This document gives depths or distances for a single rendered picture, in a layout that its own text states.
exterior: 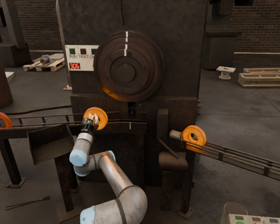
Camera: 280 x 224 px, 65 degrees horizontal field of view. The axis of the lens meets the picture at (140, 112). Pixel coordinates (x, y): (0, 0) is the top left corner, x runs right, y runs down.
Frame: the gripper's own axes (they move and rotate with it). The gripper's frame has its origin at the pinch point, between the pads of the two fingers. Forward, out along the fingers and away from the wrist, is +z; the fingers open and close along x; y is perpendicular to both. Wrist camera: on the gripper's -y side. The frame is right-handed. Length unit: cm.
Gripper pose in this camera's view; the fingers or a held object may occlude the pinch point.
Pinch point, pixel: (95, 116)
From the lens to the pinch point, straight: 147.9
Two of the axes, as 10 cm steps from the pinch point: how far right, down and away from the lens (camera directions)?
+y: -0.6, -7.4, -6.7
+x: -9.9, -0.2, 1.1
